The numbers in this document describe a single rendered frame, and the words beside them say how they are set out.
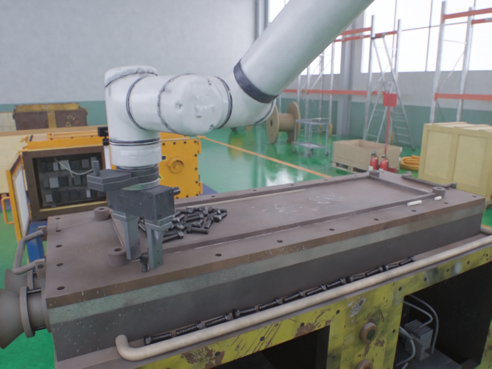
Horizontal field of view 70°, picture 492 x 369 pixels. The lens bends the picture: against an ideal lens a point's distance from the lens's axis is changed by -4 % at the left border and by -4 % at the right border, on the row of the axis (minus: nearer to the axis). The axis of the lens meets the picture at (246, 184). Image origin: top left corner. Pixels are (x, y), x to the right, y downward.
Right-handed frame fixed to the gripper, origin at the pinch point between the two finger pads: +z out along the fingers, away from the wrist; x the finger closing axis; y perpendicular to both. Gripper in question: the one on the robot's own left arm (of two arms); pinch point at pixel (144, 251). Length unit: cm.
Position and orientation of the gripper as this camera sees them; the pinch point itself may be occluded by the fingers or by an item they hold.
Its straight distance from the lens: 73.3
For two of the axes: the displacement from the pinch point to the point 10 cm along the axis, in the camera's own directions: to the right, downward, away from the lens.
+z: 0.0, 9.7, 2.6
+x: -8.4, -1.4, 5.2
